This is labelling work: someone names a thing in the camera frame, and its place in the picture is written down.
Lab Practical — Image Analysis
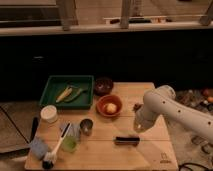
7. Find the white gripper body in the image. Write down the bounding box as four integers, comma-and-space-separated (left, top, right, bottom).
133, 105, 158, 133

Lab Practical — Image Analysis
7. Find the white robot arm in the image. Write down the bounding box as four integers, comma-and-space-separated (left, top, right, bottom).
134, 85, 213, 144

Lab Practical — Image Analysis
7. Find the small metal cup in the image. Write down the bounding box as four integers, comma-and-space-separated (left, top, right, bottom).
80, 119, 93, 136

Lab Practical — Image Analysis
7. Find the green translucent cup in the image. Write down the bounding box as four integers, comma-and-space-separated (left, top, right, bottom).
61, 136, 77, 153

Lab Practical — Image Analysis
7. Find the bunch of dark grapes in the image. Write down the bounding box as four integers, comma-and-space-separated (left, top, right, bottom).
133, 103, 143, 112

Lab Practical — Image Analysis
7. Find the yellow round fruit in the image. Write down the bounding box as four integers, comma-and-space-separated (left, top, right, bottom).
105, 103, 117, 114

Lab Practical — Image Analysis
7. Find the orange bowl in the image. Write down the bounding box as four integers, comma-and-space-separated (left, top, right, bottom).
96, 95, 122, 118

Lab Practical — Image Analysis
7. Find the dark brown bowl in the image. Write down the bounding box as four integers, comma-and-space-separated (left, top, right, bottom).
94, 77, 114, 96

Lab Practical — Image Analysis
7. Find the spice bottle rack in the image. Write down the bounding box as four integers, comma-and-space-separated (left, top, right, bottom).
176, 89, 213, 113

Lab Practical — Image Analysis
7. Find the grey cloth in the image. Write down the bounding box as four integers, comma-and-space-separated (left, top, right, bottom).
60, 123, 80, 138

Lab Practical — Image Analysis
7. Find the yellow peeler in tray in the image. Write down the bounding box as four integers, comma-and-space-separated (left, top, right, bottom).
56, 86, 72, 103

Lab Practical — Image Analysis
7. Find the green plastic tray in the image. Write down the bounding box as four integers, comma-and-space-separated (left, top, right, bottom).
39, 75, 94, 109

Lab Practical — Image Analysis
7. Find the white dish brush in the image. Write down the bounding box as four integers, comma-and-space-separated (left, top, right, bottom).
42, 123, 71, 169

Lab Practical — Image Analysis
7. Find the blue sponge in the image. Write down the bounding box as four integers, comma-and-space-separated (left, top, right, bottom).
29, 137, 50, 160

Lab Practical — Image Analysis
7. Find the black cable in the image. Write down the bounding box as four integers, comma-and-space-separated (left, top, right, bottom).
178, 161, 210, 171

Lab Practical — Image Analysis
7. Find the black handle tool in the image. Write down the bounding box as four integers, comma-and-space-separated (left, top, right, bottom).
30, 117, 39, 141

